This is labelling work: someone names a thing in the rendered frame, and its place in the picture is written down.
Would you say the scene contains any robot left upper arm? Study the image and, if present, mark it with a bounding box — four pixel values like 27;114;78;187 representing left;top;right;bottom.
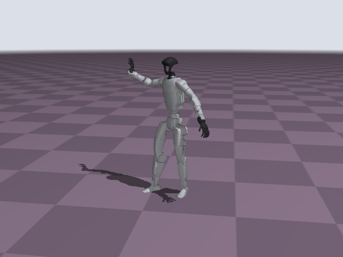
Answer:
175;79;196;105

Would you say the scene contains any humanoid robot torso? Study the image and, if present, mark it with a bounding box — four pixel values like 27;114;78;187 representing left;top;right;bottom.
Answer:
162;76;184;131

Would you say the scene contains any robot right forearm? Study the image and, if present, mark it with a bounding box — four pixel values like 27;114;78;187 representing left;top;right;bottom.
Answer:
128;71;147;83

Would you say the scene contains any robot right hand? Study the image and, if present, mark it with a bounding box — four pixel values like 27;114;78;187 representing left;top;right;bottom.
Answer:
128;58;134;73

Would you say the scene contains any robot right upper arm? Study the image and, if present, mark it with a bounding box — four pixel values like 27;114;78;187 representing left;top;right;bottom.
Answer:
143;77;164;87

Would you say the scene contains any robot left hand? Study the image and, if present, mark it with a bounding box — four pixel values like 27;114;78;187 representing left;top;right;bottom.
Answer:
197;117;210;138

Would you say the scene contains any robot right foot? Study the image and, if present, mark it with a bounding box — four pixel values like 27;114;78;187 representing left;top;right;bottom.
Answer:
141;184;161;193

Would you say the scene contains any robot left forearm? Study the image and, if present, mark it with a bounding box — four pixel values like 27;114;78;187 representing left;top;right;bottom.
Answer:
192;96;205;121

